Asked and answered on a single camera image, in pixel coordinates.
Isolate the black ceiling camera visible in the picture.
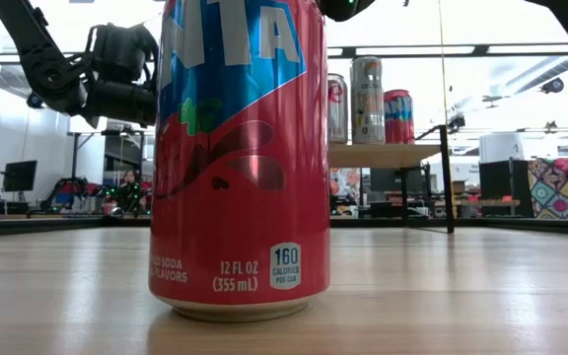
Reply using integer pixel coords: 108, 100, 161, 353
539, 77, 565, 95

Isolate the black cabinet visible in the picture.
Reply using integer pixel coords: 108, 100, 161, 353
478, 158, 531, 218

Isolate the black monitor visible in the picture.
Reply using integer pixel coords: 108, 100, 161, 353
2, 159, 39, 193

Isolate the person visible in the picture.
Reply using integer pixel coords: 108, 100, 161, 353
115, 170, 143, 216

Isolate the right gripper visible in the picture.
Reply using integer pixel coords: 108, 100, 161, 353
316, 0, 377, 24

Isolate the red Fanta can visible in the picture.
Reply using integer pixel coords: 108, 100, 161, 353
148, 0, 332, 324
384, 89, 416, 145

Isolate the white container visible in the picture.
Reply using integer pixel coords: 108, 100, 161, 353
478, 132, 526, 164

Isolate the colourful patchwork cloth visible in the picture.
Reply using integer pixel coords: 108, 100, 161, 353
528, 155, 568, 221

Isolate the black aluminium table frame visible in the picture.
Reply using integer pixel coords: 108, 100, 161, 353
0, 216, 568, 238

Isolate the white orange Celsius can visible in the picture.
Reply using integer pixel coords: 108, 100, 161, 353
350, 55, 387, 145

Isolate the silver Diet Coke can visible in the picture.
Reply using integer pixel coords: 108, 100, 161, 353
327, 73, 350, 145

